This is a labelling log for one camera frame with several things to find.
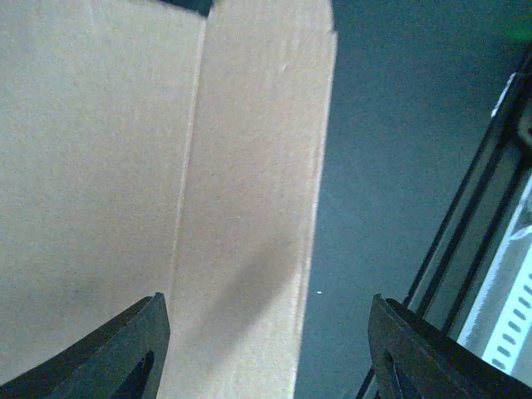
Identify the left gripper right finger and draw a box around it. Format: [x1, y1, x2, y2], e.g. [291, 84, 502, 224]
[368, 294, 531, 398]

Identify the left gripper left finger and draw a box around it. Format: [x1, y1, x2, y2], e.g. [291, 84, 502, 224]
[1, 293, 170, 398]

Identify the cardboard box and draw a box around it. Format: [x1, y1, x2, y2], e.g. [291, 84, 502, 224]
[1, 1, 337, 398]

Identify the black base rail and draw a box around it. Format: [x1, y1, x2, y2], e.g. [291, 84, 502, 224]
[358, 56, 531, 398]

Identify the white slotted cable duct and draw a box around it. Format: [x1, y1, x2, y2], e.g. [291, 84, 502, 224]
[482, 272, 531, 375]

